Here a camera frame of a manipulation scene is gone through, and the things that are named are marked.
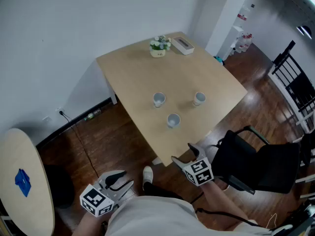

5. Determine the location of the white flower pot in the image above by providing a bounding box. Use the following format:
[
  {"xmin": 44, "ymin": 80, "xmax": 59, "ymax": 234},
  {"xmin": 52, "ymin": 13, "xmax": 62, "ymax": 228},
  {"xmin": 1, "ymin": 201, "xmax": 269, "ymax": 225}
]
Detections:
[{"xmin": 149, "ymin": 35, "xmax": 172, "ymax": 59}]

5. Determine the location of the blue cloth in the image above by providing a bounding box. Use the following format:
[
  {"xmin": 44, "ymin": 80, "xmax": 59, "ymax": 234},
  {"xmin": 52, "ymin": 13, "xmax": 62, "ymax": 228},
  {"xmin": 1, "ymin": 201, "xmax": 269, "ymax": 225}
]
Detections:
[{"xmin": 14, "ymin": 168, "xmax": 32, "ymax": 198}]

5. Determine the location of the group of red-capped bottles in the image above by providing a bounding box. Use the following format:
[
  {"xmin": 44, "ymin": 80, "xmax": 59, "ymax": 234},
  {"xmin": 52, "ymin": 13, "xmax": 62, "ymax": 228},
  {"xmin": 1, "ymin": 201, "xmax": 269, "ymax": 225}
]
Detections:
[{"xmin": 234, "ymin": 31, "xmax": 253, "ymax": 54}]

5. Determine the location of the grey cup front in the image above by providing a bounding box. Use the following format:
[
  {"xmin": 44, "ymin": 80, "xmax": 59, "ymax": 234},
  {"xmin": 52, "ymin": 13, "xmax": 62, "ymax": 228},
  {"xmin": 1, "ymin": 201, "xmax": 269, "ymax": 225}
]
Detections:
[{"xmin": 166, "ymin": 113, "xmax": 181, "ymax": 129}]

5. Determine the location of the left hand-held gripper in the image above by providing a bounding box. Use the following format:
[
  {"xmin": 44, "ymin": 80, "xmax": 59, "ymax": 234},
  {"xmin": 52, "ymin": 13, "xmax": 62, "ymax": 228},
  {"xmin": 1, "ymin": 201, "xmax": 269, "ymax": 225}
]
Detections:
[{"xmin": 80, "ymin": 170, "xmax": 135, "ymax": 217}]

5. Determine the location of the person's light shirt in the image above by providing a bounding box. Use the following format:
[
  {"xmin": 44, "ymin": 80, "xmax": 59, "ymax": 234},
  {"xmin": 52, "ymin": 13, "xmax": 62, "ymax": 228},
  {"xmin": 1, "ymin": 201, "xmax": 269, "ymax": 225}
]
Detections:
[{"xmin": 105, "ymin": 195, "xmax": 272, "ymax": 236}]

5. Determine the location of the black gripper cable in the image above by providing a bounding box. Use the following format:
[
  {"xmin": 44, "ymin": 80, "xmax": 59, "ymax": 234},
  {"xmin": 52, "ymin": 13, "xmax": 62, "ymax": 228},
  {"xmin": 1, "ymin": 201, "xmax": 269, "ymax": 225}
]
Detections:
[{"xmin": 196, "ymin": 206, "xmax": 259, "ymax": 225}]

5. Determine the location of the clear plastic bottle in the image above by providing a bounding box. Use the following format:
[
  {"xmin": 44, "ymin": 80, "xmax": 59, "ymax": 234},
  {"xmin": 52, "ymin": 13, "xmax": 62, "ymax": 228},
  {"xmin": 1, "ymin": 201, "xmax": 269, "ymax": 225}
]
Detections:
[{"xmin": 84, "ymin": 108, "xmax": 102, "ymax": 121}]

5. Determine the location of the large water jug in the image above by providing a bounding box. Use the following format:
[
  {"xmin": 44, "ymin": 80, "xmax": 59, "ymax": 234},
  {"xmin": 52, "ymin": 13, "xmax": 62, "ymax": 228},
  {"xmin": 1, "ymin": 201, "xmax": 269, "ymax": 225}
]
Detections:
[{"xmin": 237, "ymin": 7, "xmax": 251, "ymax": 22}]

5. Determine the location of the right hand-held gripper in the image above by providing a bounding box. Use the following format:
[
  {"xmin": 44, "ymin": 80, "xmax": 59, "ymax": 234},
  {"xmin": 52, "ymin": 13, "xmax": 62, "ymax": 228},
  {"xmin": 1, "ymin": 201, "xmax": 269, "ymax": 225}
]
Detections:
[{"xmin": 171, "ymin": 143, "xmax": 215, "ymax": 187}]

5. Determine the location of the person's right forearm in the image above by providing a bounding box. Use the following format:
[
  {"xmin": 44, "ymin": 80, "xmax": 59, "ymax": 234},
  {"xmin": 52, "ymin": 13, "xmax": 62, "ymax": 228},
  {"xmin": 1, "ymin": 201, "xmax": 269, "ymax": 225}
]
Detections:
[{"xmin": 200, "ymin": 180, "xmax": 250, "ymax": 225}]

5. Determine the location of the white tissue box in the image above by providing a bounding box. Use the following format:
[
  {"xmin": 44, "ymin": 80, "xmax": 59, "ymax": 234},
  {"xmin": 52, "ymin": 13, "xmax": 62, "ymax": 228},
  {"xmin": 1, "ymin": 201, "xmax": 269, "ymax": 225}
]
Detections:
[{"xmin": 170, "ymin": 36, "xmax": 195, "ymax": 56}]

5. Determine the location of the ceiling lamp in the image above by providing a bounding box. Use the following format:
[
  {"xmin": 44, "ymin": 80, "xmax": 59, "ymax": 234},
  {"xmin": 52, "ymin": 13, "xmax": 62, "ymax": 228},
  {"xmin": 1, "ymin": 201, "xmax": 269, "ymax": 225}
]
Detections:
[{"xmin": 296, "ymin": 24, "xmax": 313, "ymax": 39}]

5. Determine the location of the black office chair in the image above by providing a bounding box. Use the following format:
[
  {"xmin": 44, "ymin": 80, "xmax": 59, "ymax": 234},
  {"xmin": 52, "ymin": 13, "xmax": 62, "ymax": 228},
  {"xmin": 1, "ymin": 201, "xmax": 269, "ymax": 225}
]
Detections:
[{"xmin": 211, "ymin": 125, "xmax": 302, "ymax": 196}]

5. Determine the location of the thin white cable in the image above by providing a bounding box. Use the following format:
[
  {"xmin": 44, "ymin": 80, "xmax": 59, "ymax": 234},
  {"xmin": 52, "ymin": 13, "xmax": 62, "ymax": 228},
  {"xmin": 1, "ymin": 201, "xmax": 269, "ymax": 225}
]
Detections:
[{"xmin": 266, "ymin": 212, "xmax": 278, "ymax": 229}]

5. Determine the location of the person's right white shoe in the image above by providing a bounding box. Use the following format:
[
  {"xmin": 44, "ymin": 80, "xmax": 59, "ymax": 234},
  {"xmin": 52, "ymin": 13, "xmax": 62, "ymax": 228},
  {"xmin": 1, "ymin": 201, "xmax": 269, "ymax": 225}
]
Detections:
[{"xmin": 142, "ymin": 166, "xmax": 154, "ymax": 184}]

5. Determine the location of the white cabinet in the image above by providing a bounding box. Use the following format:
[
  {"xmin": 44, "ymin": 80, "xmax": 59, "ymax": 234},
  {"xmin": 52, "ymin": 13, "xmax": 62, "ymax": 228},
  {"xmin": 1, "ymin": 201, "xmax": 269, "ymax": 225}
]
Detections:
[{"xmin": 222, "ymin": 25, "xmax": 245, "ymax": 61}]

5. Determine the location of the black power cable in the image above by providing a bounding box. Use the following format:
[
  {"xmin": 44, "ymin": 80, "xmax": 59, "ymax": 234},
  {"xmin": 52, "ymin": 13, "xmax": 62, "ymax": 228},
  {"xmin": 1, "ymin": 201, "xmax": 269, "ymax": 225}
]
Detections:
[{"xmin": 59, "ymin": 110, "xmax": 99, "ymax": 179}]

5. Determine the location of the grey cup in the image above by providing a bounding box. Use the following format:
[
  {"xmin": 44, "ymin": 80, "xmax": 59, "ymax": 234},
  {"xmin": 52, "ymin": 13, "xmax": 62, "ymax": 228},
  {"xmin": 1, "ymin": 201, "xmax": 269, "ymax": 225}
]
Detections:
[
  {"xmin": 192, "ymin": 91, "xmax": 206, "ymax": 107},
  {"xmin": 153, "ymin": 92, "xmax": 166, "ymax": 109},
  {"xmin": 166, "ymin": 113, "xmax": 181, "ymax": 129}
]

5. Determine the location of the person's left forearm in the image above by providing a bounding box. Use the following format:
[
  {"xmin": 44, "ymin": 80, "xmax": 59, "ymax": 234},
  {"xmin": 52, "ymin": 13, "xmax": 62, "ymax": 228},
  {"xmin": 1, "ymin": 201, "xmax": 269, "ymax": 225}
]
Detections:
[{"xmin": 78, "ymin": 206, "xmax": 117, "ymax": 236}]

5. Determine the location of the white metal rack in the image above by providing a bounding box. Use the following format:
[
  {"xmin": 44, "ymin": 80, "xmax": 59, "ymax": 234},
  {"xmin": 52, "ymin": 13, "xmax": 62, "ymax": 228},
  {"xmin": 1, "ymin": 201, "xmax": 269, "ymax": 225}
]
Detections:
[{"xmin": 292, "ymin": 114, "xmax": 315, "ymax": 199}]

